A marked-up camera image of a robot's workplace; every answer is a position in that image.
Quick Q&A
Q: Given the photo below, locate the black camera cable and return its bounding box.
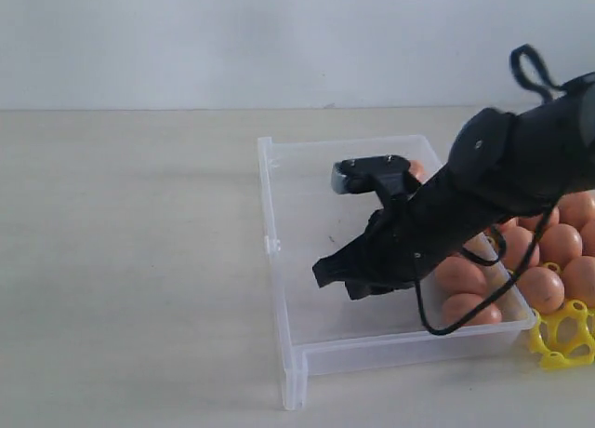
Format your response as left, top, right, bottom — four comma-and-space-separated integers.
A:
413, 43, 573, 336

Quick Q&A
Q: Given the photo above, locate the yellow plastic egg tray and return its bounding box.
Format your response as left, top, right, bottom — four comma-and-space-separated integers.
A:
506, 260, 595, 372

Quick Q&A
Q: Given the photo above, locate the brown egg far corner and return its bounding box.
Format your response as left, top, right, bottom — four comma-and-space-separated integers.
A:
442, 293, 502, 326

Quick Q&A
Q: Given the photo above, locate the clear plastic container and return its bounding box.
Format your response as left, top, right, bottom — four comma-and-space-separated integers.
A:
258, 135, 536, 409

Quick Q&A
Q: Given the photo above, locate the brown egg placed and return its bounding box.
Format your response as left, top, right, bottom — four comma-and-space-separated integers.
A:
558, 192, 594, 230
517, 207, 560, 233

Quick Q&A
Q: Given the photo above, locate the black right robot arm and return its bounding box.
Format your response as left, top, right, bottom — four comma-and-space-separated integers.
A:
312, 75, 594, 300

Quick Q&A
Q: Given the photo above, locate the brown egg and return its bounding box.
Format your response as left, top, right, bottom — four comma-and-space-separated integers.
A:
434, 257, 487, 296
516, 266, 565, 314
562, 256, 595, 308
501, 226, 534, 271
539, 223, 583, 268

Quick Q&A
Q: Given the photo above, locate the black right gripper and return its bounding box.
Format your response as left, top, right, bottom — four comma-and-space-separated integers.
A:
312, 199, 417, 301

